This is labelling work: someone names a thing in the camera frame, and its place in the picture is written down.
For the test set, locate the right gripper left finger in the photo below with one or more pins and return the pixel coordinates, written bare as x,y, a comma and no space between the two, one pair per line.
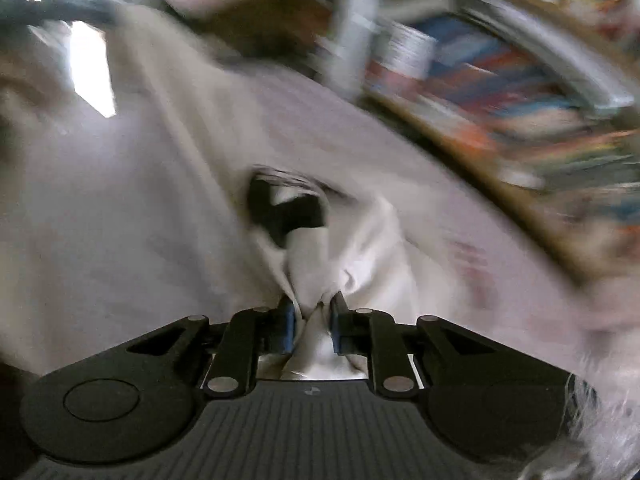
140,397

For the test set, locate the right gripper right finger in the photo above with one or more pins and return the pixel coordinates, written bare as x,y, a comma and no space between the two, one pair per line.
481,398

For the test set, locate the cream t-shirt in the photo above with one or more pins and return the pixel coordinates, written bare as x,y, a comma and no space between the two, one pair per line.
213,189

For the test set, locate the pink checkered cartoon tablecloth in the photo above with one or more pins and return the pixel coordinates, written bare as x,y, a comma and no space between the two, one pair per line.
470,263

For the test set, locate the row of leaning books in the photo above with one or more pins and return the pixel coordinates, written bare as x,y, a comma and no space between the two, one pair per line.
540,142

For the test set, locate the usmile white orange box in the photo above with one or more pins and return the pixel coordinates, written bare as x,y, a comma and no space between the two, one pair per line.
401,59

